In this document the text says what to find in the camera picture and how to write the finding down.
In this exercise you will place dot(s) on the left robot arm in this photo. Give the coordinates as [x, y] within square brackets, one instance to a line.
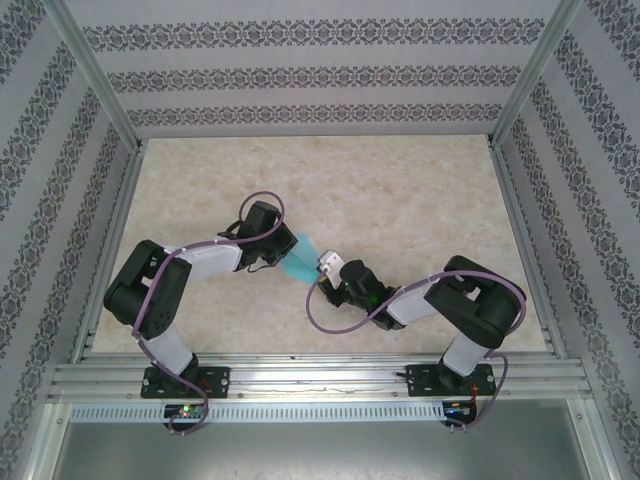
[210, 257]

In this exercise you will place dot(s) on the light blue cloth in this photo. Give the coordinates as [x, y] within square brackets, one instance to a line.
[300, 260]

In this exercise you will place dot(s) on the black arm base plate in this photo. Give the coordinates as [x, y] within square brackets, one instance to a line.
[217, 382]
[422, 382]

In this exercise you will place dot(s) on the aluminium side rail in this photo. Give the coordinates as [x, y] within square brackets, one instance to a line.
[515, 210]
[121, 210]

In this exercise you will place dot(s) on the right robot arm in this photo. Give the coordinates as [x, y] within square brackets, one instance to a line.
[415, 307]

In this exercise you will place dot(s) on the small controller board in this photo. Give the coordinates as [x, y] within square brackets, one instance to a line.
[457, 407]
[186, 411]

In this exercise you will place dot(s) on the aluminium corner post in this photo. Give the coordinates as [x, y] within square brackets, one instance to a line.
[531, 75]
[100, 75]

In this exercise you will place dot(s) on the grey metal bottom panel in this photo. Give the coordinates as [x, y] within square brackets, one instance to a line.
[320, 450]

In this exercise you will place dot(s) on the aluminium mounting rail beam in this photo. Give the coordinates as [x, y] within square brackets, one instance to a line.
[320, 372]

